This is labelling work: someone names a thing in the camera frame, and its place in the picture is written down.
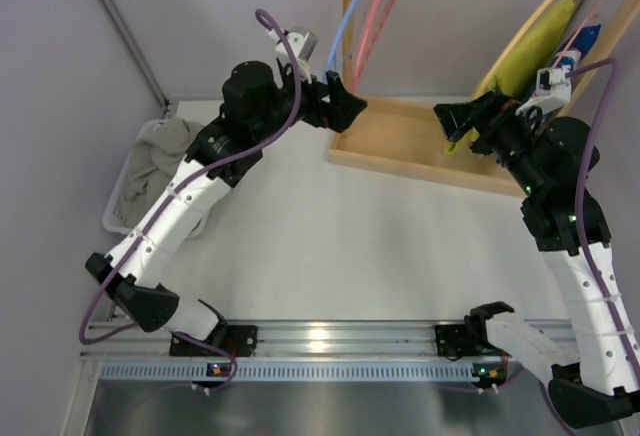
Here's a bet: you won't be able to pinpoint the grey trousers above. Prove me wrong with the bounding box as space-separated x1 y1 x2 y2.
120 118 203 228

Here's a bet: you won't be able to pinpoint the blue patterned trousers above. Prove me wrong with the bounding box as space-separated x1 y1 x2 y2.
524 24 601 100

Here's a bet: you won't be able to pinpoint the white plastic basket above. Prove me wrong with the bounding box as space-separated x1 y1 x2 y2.
102 117 203 235

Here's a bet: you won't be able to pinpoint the pink trouser hanger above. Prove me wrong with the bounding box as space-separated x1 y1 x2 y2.
351 0 397 90

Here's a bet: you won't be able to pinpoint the aluminium rail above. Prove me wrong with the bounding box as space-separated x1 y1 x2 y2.
82 319 576 357

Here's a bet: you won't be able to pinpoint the blue hanger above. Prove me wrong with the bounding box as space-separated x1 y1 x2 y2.
324 0 361 72

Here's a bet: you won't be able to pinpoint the wooden clothes rack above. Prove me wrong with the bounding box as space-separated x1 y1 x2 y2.
328 0 639 196

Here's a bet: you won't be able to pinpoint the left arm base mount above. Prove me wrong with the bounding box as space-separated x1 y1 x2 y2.
169 324 258 357

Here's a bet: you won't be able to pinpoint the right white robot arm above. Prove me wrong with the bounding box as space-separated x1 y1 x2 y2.
434 90 639 429

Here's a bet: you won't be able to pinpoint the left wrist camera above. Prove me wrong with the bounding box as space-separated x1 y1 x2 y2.
267 27 318 83

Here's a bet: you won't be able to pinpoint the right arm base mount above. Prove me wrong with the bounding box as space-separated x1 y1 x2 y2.
434 324 501 361

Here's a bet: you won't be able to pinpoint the pink wire hanger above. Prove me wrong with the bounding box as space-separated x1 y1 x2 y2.
350 0 397 92

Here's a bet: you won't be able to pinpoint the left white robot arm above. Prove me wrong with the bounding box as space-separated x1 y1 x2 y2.
85 61 367 341

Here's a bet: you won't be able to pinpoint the pink hanger right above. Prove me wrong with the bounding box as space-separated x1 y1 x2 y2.
552 0 604 67

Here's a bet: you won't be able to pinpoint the green trousers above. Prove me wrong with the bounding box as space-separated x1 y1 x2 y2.
445 0 576 157

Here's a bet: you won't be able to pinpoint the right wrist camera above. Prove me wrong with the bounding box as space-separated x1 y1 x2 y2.
516 65 572 115

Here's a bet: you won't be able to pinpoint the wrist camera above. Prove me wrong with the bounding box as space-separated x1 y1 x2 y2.
267 27 318 83
516 65 572 115

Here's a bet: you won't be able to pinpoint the slotted cable duct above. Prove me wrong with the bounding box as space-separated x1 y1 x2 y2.
100 359 505 383

